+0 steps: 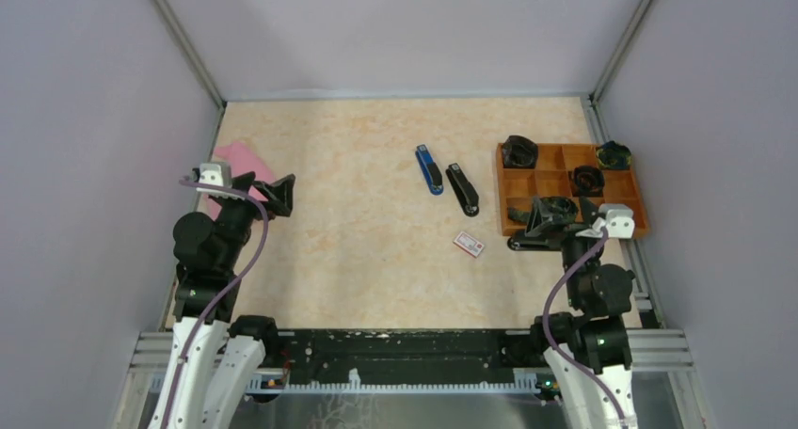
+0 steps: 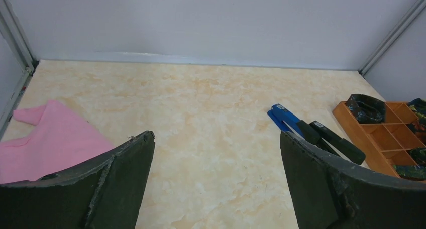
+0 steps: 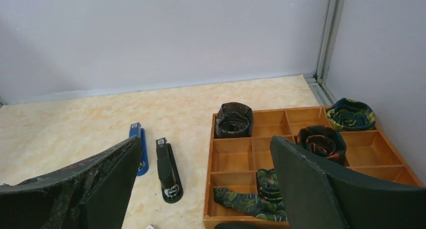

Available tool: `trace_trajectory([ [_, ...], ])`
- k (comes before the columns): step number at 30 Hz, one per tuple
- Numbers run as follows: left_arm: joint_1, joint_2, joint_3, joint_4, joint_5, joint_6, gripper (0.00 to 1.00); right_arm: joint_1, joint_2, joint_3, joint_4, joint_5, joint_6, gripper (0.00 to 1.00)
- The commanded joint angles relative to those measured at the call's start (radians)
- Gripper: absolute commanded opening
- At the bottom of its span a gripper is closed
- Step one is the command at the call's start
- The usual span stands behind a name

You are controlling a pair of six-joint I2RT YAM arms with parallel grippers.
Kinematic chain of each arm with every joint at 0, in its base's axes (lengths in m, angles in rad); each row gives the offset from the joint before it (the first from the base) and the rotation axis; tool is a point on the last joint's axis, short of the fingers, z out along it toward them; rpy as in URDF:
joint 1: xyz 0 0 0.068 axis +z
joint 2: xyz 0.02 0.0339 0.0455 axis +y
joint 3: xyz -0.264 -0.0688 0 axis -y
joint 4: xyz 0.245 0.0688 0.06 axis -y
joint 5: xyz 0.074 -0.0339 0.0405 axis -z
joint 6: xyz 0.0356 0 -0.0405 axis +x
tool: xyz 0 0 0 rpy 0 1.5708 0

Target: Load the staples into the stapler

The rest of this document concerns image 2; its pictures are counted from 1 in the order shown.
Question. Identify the dark rolled fabric top-right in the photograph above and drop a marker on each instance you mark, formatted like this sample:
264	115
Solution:
417	106

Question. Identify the dark rolled fabric top-left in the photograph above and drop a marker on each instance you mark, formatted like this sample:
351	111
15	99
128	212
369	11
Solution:
366	109

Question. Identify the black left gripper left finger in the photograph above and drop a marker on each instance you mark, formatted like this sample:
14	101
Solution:
103	192

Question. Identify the orange wooden compartment tray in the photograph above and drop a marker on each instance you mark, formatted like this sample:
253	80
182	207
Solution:
385	144

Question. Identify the black stapler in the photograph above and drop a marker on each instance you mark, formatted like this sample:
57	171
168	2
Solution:
352	152

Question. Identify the dark rolled fabric centre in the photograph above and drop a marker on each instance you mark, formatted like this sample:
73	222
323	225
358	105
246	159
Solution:
418	128

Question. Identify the pink cloth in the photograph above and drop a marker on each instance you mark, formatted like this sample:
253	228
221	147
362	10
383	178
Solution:
59	140

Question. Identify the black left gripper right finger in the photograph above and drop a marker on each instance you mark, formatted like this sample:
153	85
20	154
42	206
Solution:
328	191

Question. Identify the blue stapler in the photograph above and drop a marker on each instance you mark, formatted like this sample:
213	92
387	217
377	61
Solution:
288	122

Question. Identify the dark rolled fabric lower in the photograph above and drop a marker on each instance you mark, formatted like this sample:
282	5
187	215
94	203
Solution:
417	171

